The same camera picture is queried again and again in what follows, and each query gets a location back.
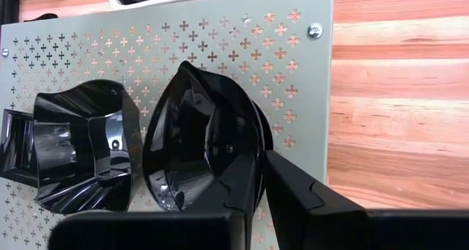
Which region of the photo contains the black wavy square plate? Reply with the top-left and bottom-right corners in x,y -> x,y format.
32,78 -> 144,215

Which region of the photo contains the black pointed oval plate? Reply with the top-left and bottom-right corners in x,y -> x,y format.
141,60 -> 267,213

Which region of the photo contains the green perforated metal stand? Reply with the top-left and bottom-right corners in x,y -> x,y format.
0,0 -> 335,250

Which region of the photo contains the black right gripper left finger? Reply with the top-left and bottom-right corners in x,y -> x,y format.
47,151 -> 258,250

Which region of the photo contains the small black square plate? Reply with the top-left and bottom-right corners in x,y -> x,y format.
0,108 -> 40,188

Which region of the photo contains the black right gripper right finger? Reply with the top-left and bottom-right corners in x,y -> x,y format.
262,150 -> 469,250

